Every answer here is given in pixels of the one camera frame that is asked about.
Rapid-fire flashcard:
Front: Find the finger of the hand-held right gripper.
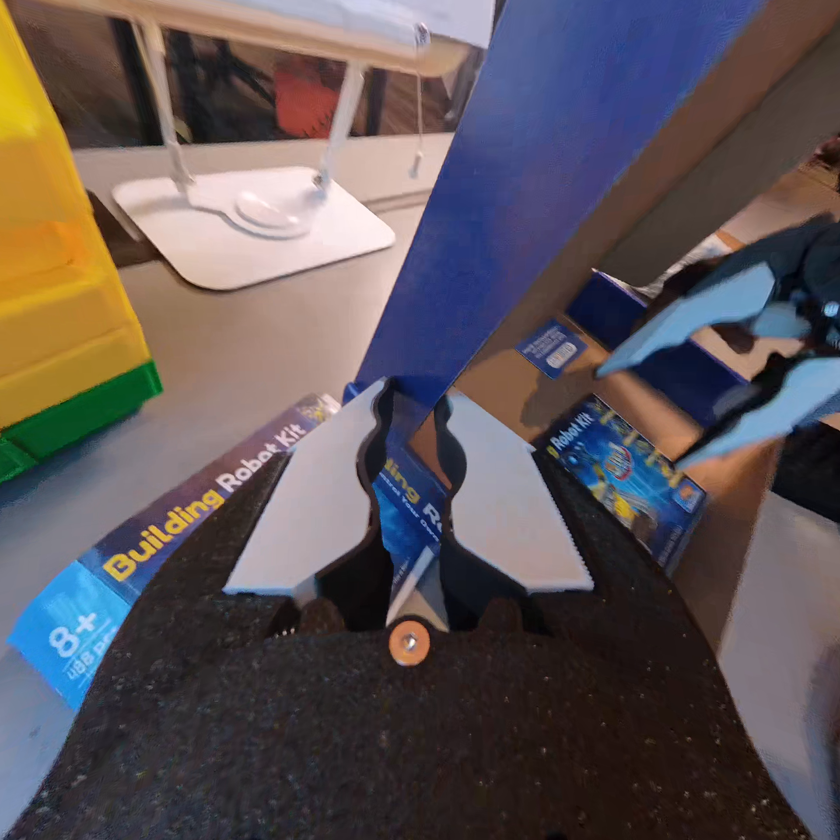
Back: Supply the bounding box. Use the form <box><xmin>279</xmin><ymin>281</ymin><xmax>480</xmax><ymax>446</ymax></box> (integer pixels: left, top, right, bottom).
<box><xmin>675</xmin><ymin>357</ymin><xmax>840</xmax><ymax>472</ymax></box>
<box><xmin>594</xmin><ymin>262</ymin><xmax>782</xmax><ymax>380</ymax></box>

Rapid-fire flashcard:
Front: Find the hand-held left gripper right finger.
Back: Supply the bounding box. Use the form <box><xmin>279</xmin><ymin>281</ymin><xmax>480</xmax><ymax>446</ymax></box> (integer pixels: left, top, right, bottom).
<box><xmin>433</xmin><ymin>390</ymin><xmax>595</xmax><ymax>597</ymax></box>

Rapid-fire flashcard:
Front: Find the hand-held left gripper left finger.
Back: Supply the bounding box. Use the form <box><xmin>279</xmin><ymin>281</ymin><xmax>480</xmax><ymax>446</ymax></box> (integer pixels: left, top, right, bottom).
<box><xmin>223</xmin><ymin>377</ymin><xmax>395</xmax><ymax>611</ymax></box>

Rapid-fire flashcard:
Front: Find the blue cardboard kit box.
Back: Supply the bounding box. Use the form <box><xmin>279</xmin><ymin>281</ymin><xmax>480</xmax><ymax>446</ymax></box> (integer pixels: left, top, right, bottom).
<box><xmin>341</xmin><ymin>0</ymin><xmax>840</xmax><ymax>581</ymax></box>

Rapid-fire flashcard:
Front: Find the grey desk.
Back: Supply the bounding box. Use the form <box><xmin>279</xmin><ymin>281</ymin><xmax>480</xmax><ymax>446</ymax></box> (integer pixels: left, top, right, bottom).
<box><xmin>0</xmin><ymin>131</ymin><xmax>840</xmax><ymax>840</ymax></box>

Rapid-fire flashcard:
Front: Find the black office chair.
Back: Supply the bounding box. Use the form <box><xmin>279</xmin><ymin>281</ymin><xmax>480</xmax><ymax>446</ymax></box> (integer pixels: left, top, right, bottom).
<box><xmin>771</xmin><ymin>420</ymin><xmax>840</xmax><ymax>524</ymax></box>

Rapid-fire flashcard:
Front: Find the blue picture leaflet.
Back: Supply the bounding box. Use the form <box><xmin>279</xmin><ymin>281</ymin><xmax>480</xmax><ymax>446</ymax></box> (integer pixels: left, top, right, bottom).
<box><xmin>535</xmin><ymin>394</ymin><xmax>708</xmax><ymax>580</ymax></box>

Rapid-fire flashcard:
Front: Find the blue robot kit booklet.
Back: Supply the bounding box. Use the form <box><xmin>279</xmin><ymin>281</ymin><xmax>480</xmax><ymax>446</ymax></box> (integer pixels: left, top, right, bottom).
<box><xmin>7</xmin><ymin>392</ymin><xmax>342</xmax><ymax>713</ymax></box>

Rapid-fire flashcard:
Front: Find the small blue card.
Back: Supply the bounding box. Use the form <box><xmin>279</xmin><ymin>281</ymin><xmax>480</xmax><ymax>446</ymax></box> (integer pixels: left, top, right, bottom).
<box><xmin>515</xmin><ymin>318</ymin><xmax>589</xmax><ymax>382</ymax></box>

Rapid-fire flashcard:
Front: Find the green storage bin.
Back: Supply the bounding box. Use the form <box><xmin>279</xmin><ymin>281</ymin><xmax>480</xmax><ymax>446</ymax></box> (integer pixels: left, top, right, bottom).
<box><xmin>0</xmin><ymin>357</ymin><xmax>164</xmax><ymax>487</ymax></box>

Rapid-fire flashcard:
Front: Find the white document stand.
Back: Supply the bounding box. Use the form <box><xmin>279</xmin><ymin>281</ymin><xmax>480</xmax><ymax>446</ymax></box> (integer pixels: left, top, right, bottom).
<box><xmin>112</xmin><ymin>0</ymin><xmax>497</xmax><ymax>291</ymax></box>

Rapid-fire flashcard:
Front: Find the yellow storage bin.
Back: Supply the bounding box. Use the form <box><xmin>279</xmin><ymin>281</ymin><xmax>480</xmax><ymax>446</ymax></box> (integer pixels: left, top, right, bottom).
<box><xmin>0</xmin><ymin>0</ymin><xmax>151</xmax><ymax>431</ymax></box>

